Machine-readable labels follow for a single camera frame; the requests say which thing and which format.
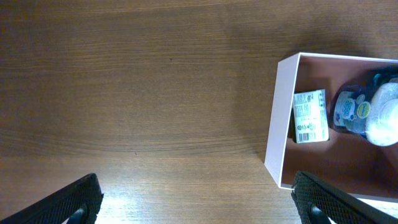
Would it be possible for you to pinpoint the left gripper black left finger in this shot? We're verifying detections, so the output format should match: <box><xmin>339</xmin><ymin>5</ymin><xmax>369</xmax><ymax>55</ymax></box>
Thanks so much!
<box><xmin>1</xmin><ymin>173</ymin><xmax>104</xmax><ymax>224</ymax></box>

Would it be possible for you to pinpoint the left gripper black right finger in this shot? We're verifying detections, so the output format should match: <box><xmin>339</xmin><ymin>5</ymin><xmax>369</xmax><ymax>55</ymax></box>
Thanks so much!
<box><xmin>291</xmin><ymin>171</ymin><xmax>397</xmax><ymax>224</ymax></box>

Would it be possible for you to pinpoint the green white soap box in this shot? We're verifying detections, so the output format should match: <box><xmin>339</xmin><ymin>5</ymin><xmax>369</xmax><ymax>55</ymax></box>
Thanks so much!
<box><xmin>292</xmin><ymin>89</ymin><xmax>330</xmax><ymax>144</ymax></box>

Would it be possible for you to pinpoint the white cardboard box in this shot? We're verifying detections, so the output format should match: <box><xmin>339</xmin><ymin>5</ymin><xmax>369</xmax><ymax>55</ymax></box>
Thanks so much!
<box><xmin>264</xmin><ymin>52</ymin><xmax>397</xmax><ymax>202</ymax></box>

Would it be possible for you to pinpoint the clear pump soap bottle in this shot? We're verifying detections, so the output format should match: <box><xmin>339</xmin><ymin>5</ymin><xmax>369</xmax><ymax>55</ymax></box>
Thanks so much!
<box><xmin>330</xmin><ymin>78</ymin><xmax>397</xmax><ymax>147</ymax></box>

